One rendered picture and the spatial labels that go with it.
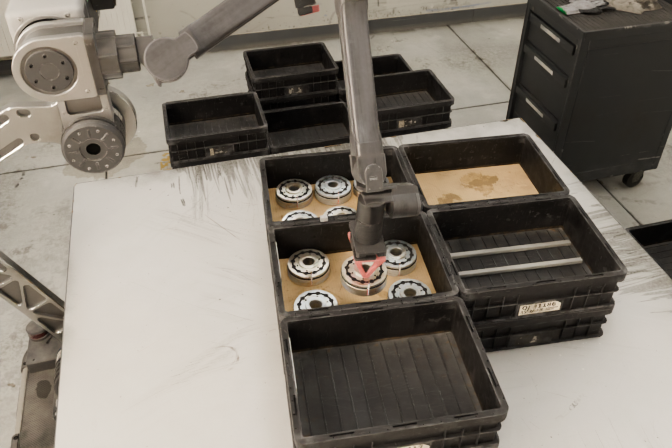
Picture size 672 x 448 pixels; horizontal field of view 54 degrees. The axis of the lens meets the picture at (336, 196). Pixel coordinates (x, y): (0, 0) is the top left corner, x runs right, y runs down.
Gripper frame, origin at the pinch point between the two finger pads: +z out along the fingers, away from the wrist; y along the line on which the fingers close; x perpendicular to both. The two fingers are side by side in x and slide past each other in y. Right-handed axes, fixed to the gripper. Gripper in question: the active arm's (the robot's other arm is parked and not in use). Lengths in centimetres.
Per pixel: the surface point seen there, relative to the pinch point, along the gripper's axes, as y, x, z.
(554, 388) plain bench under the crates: -20, -43, 24
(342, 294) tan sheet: 5.0, 3.2, 14.0
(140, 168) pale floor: 184, 75, 104
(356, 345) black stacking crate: -10.5, 2.5, 13.8
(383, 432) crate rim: -38.4, 3.3, 3.2
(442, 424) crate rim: -38.3, -7.6, 2.8
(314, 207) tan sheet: 38.8, 5.7, 14.7
